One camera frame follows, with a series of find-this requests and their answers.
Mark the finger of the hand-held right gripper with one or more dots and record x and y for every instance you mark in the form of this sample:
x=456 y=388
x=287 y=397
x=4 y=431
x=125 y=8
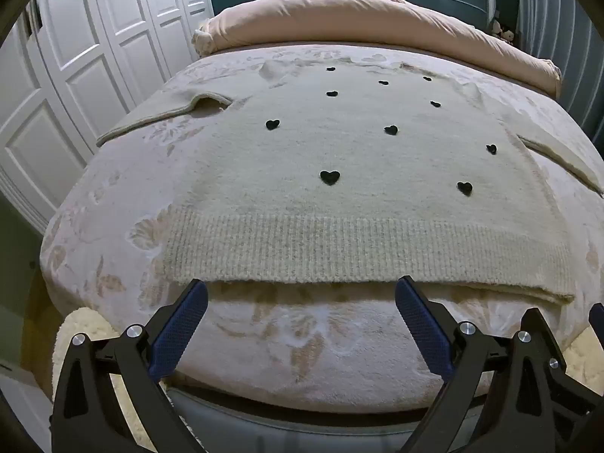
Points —
x=598 y=317

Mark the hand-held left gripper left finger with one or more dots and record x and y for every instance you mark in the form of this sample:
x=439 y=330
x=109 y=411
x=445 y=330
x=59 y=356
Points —
x=181 y=325

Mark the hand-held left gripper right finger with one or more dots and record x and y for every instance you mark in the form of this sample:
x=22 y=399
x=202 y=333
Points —
x=422 y=325

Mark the cream sweater with black hearts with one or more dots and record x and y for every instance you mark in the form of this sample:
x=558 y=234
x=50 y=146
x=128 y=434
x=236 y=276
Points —
x=306 y=151

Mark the cream fluffy rug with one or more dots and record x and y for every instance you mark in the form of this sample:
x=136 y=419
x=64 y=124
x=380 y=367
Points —
x=85 y=321

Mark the cream floral bed blanket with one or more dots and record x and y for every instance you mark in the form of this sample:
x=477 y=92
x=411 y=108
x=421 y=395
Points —
x=292 y=339

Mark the grey-blue curtain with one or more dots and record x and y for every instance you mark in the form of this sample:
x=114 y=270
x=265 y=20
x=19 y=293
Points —
x=557 y=33

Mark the white panelled wardrobe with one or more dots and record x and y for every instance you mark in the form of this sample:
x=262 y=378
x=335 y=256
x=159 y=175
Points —
x=71 y=56

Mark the small bedside plush toys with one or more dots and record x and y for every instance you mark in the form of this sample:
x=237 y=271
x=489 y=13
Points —
x=502 y=32

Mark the pink duvet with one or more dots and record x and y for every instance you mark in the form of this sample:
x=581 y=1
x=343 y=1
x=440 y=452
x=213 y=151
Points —
x=330 y=14

